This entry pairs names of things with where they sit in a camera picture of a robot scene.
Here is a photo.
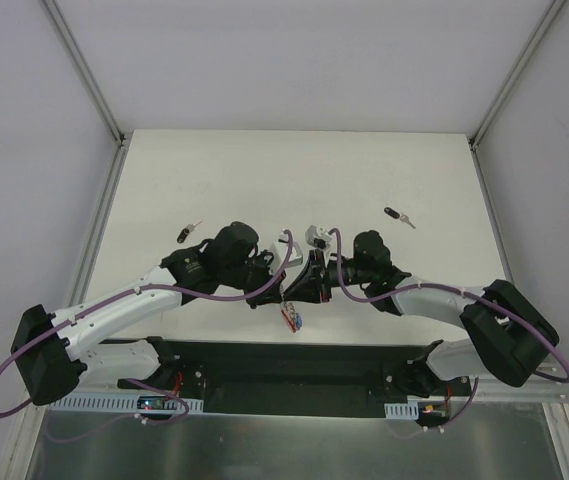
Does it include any red handled keyring carabiner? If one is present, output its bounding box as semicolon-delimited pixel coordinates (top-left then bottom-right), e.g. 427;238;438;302
280;302;303;333

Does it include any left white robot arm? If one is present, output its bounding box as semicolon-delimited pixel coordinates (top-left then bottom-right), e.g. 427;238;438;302
11;221;295;406

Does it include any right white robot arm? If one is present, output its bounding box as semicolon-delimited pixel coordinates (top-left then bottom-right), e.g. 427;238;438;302
283;230;559;398

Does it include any left black tag key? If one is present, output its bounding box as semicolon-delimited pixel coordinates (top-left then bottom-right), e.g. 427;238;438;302
176;221;201;244

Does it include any black tag key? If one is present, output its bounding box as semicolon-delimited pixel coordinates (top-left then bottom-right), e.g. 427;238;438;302
384;206;416;229
176;221;201;244

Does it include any right black tag key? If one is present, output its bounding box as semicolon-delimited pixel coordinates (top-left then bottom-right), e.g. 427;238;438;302
384;206;416;229

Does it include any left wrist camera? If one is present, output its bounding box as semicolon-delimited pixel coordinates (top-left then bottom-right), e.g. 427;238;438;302
269;230;304;273

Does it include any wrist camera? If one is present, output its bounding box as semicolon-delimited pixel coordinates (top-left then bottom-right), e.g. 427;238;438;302
304;225;333;254
269;230;304;273

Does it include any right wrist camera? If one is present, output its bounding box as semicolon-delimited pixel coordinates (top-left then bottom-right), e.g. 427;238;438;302
304;225;333;254

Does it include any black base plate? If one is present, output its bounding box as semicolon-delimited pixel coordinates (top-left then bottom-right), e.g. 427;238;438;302
137;338;421;418

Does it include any right grey cable duct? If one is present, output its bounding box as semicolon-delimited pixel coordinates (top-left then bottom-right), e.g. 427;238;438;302
384;401;420;421

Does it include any grey cable duct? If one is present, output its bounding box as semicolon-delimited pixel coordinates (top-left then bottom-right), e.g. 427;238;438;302
48;392;204;415
384;401;420;421

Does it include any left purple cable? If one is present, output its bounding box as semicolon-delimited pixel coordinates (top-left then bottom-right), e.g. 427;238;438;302
0;228;298;420

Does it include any left grey cable duct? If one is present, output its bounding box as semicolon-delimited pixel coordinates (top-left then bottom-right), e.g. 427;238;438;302
48;392;204;415

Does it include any right aluminium frame post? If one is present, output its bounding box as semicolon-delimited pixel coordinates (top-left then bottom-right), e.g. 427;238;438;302
467;0;569;149

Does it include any aluminium frame post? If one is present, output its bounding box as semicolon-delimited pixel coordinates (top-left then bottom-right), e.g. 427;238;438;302
38;0;126;146
467;0;569;149

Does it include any aluminium front rail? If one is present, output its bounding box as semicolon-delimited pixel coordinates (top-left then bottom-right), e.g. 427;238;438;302
28;352;565;404

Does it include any left aluminium frame post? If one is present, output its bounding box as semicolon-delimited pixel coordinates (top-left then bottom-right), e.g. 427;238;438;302
38;0;126;146

